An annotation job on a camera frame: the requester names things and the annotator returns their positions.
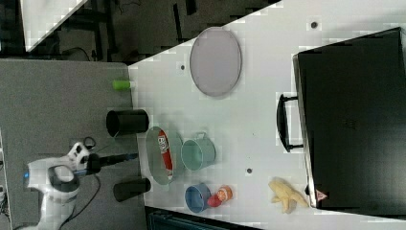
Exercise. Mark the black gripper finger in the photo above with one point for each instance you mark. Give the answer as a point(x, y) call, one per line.
point(115, 159)

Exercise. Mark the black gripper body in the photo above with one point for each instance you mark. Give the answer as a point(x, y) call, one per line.
point(95, 163)

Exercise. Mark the red plush ketchup bottle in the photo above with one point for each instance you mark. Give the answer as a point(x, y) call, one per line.
point(165, 152)

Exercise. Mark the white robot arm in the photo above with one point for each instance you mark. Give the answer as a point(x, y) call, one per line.
point(58, 180)

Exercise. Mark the black cylinder lower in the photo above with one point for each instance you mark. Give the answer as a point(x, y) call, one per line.
point(126, 190)

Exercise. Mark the black cup holder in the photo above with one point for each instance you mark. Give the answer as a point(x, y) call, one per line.
point(124, 122)

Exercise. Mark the green cylinder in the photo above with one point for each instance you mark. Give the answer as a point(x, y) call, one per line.
point(121, 84)

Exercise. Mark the green metal bucket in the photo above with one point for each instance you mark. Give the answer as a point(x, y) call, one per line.
point(198, 153)

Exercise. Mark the blue bowl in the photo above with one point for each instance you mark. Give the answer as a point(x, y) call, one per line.
point(196, 197)

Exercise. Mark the orange and red toy fruit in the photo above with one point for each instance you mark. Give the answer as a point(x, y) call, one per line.
point(223, 194)

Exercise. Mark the grey oval plate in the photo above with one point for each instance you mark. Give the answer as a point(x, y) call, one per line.
point(215, 62)

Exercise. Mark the yellow plush banana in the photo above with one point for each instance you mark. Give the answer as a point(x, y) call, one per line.
point(284, 194)

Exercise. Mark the black toaster oven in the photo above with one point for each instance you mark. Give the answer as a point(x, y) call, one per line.
point(352, 104)

